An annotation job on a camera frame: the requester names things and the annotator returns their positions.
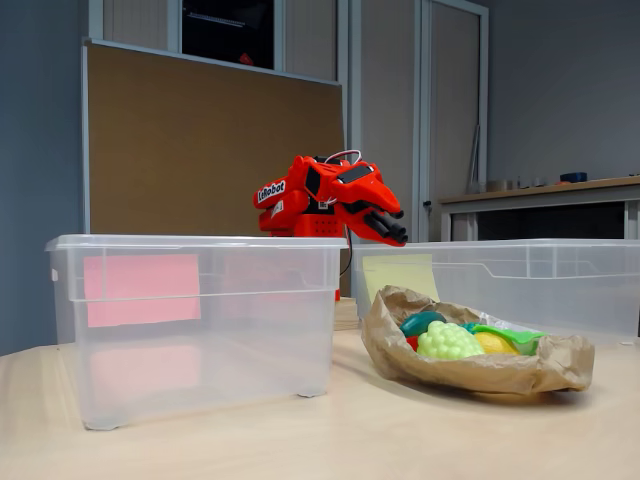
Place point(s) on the dark green toy cucumber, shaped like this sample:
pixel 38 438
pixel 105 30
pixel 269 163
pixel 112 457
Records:
pixel 420 322

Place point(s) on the red toy strawberry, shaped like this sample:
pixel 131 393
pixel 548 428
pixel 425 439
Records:
pixel 412 344

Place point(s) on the light green toy grapes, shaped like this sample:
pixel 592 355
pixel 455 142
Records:
pixel 447 342

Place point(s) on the yellow toy lemon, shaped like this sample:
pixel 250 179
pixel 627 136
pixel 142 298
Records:
pixel 497 346

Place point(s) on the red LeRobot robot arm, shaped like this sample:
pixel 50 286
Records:
pixel 280 200

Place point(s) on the clear plastic bin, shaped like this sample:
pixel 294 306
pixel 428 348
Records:
pixel 225 350
pixel 550 295

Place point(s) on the yellow paper note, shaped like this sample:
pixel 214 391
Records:
pixel 395 272

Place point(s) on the grey tape roll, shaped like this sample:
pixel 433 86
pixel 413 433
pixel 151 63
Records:
pixel 499 185

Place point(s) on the tall grey cabinet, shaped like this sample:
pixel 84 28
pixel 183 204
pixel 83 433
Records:
pixel 390 75

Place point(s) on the cork pin board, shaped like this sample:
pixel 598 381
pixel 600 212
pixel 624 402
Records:
pixel 190 150

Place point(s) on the sideboard with wooden top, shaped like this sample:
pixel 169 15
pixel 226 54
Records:
pixel 550 210

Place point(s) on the crumpled brown paper bag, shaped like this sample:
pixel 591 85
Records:
pixel 475 372

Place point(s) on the blue tape roll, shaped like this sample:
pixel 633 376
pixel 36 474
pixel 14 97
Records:
pixel 573 177

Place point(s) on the black device in cabinet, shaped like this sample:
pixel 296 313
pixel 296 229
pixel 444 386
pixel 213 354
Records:
pixel 225 35

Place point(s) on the pink paper note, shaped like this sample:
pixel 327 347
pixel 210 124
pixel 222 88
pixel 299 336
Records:
pixel 140 290

